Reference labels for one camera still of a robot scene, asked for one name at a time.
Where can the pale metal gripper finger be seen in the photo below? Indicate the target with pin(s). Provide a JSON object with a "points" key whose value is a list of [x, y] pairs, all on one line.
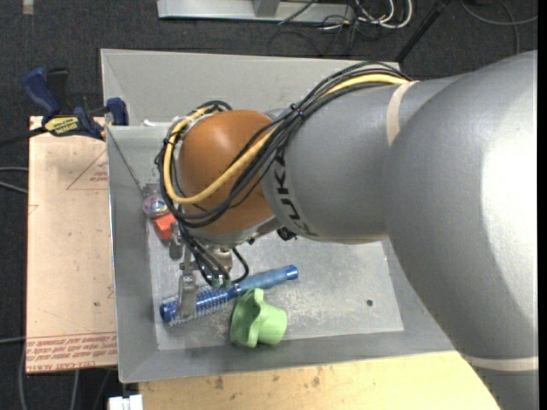
{"points": [[187, 294], [175, 242]]}

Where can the red-orange block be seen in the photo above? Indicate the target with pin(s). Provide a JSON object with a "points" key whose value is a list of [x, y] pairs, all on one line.
{"points": [[163, 225]]}

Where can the clear glass thing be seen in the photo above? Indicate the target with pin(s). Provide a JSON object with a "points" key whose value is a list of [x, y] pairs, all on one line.
{"points": [[154, 205]]}

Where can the blue ribbed tool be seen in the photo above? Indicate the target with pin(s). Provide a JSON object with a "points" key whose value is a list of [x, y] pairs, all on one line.
{"points": [[265, 278]]}

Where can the green plastic cup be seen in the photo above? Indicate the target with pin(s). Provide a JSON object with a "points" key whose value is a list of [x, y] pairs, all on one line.
{"points": [[258, 320]]}

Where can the brown cardboard board, red print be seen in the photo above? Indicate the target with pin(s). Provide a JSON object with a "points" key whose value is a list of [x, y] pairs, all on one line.
{"points": [[68, 246]]}

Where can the grey metal bin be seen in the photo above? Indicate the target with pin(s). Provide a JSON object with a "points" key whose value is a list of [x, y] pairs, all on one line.
{"points": [[325, 297]]}

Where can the black cylinder on white bracket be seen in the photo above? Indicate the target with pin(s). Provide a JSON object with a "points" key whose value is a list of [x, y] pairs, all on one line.
{"points": [[287, 234]]}

